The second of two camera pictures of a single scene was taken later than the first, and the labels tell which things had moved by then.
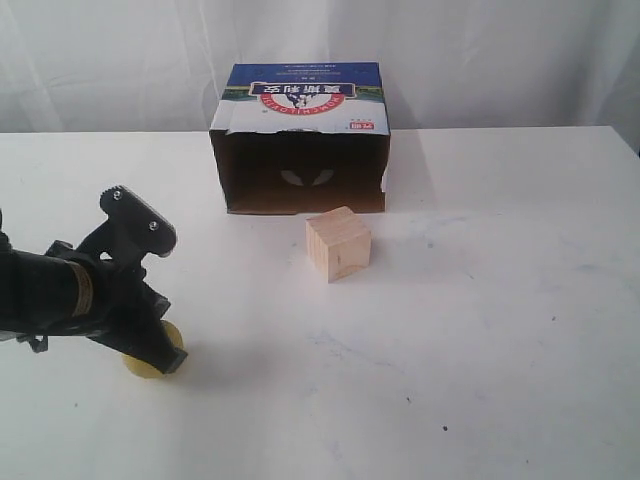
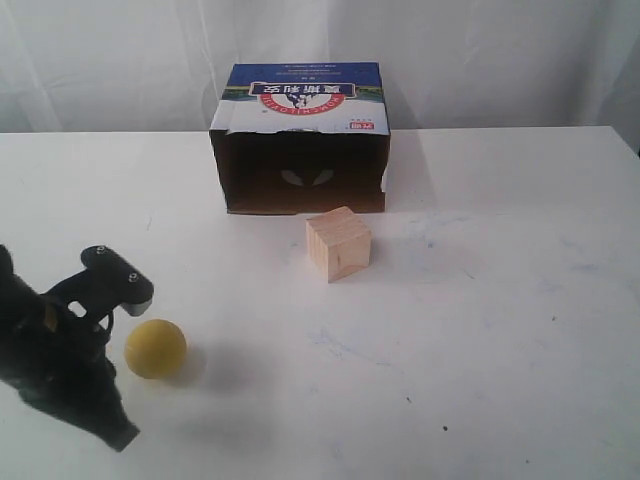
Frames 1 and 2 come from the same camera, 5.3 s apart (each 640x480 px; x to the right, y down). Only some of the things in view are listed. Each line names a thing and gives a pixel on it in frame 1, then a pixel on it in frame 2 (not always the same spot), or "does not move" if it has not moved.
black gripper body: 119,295 to 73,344
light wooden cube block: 338,243 does not move
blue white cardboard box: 302,137 does not move
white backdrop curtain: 148,66 does not move
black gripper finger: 145,337 to 89,395
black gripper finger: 134,225 to 123,282
